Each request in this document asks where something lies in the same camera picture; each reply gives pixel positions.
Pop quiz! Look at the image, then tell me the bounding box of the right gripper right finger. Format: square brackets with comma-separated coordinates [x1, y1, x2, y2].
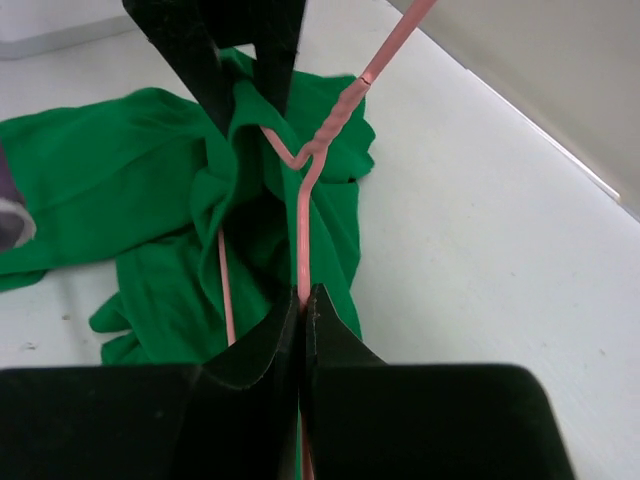
[305, 285, 574, 479]

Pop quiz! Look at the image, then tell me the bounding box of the pink wire hanger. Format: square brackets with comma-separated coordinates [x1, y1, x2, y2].
[206, 1, 433, 479]

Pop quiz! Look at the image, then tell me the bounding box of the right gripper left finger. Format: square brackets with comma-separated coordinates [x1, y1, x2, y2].
[1, 292, 299, 479]

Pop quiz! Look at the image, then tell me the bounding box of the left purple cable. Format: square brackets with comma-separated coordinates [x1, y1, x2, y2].
[0, 139, 37, 251]

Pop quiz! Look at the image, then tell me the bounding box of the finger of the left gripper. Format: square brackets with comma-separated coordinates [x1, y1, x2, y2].
[122, 0, 234, 135]
[252, 0, 307, 116]

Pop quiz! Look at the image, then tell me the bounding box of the green t shirt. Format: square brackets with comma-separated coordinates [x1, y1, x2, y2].
[1, 50, 352, 365]

